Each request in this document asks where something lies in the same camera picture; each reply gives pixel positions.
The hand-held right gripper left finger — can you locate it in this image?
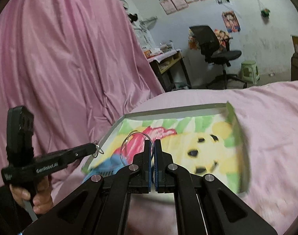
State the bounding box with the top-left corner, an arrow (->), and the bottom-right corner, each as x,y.
23,139 -> 155,235

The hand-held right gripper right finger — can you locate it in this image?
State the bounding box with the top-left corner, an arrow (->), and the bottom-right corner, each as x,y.
154,139 -> 277,235

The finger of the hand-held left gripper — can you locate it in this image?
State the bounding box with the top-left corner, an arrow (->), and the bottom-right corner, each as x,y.
63,143 -> 97,164

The small wire ring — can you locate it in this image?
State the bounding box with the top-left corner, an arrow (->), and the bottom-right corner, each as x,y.
91,140 -> 104,158

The large wire ring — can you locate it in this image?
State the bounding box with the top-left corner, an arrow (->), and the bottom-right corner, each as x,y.
120,130 -> 155,168

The grey shallow box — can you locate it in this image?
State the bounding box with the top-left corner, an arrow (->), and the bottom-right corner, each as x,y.
81,101 -> 251,196

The person's left hand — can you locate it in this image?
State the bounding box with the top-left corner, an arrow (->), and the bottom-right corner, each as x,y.
10,176 -> 53,216

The cartoon printed cloth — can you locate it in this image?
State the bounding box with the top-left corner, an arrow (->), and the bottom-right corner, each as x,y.
84,114 -> 250,194

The pink satin curtain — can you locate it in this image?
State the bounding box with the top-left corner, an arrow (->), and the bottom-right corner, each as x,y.
0,0 -> 165,194

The wooden desk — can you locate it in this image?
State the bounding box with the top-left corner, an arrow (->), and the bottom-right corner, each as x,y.
148,50 -> 191,92

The white desk cloth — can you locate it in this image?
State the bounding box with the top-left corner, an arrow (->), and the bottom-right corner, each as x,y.
147,50 -> 182,63

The pile of desk clutter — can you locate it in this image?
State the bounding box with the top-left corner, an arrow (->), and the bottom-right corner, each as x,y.
143,43 -> 175,55

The pink bedspread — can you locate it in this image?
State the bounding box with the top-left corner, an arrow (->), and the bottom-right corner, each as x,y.
49,80 -> 298,235

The black office chair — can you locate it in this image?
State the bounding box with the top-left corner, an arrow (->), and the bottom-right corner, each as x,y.
189,25 -> 248,90

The green plastic stool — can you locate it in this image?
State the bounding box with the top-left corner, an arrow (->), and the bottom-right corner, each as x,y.
241,60 -> 261,85

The cartoon figures poster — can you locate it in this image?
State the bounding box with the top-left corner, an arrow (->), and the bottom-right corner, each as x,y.
214,29 -> 234,52

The wire wall rack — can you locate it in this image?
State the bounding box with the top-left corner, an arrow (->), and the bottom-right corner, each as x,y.
139,16 -> 158,30

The cartoon wall poster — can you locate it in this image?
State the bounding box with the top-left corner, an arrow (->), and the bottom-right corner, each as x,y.
221,10 -> 241,33

